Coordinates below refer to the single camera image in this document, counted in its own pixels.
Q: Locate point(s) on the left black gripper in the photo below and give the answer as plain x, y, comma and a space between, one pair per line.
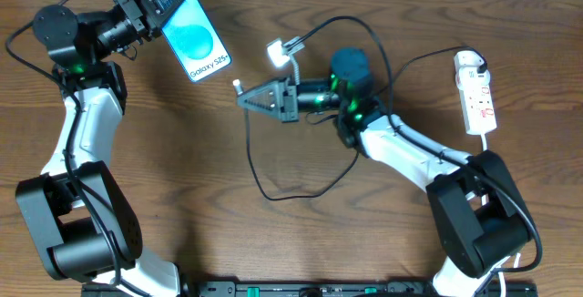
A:
138, 15

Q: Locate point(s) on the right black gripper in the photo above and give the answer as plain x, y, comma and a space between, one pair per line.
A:
288, 99

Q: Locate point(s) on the blue Galaxy smartphone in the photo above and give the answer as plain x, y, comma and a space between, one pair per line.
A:
195, 42

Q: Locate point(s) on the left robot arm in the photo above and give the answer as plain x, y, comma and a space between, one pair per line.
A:
81, 223

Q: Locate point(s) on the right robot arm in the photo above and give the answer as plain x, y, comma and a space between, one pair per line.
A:
480, 216

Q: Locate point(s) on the white USB charger plug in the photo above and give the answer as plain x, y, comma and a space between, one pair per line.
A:
469, 58

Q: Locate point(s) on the white power strip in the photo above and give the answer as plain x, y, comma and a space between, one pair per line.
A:
476, 100

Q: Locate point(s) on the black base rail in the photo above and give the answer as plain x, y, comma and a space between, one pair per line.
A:
257, 289

